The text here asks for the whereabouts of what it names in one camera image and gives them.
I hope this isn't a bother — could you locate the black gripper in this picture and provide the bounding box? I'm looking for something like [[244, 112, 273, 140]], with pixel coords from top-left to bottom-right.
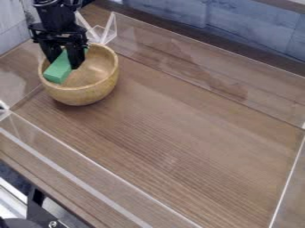
[[28, 0, 87, 69]]

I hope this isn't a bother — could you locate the green rectangular stick block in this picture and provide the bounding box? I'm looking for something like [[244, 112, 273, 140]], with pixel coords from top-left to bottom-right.
[[43, 50, 79, 85]]

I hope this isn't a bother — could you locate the wooden bowl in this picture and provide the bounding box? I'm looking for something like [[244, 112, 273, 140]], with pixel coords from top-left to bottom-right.
[[38, 43, 119, 106]]

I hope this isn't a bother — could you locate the clear acrylic corner bracket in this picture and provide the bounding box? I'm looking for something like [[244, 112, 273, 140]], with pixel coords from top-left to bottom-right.
[[75, 12, 116, 45]]

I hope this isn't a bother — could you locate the clear acrylic enclosure wall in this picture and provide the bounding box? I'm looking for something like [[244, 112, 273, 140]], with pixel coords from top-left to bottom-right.
[[0, 14, 305, 228]]

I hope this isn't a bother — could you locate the black table leg bracket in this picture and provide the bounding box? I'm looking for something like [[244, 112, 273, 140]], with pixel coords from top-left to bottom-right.
[[27, 188, 70, 228]]

